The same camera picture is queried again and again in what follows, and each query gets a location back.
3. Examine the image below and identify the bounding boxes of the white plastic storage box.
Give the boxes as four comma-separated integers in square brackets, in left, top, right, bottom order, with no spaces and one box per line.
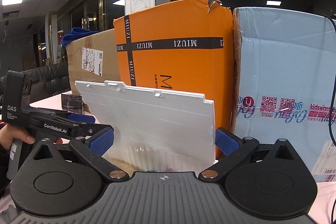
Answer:
[75,81,215,174]

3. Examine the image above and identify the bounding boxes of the person left hand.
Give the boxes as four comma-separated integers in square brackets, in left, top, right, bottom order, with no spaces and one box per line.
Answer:
[0,124,35,150]

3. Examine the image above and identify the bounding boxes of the black leather chair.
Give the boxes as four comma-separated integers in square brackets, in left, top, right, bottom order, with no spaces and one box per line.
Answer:
[0,61,71,106]

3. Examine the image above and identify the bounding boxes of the brown cardboard box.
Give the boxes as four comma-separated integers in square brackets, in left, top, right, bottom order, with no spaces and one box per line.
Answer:
[65,28,121,98]

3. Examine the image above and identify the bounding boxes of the blue cloth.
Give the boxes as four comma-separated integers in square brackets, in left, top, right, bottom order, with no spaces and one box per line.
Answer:
[62,27,99,47]

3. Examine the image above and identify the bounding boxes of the light blue cardboard box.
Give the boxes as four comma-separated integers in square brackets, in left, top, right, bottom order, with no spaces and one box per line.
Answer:
[231,7,335,182]

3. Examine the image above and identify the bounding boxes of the orange MIUZI box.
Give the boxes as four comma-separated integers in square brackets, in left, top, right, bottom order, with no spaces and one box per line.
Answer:
[113,0,234,129]

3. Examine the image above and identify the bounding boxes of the white paper notice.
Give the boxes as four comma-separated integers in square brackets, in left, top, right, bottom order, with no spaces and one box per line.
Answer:
[130,0,150,13]

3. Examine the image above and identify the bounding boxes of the black cable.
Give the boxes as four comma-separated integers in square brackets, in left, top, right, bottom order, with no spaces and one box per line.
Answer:
[321,13,336,148]

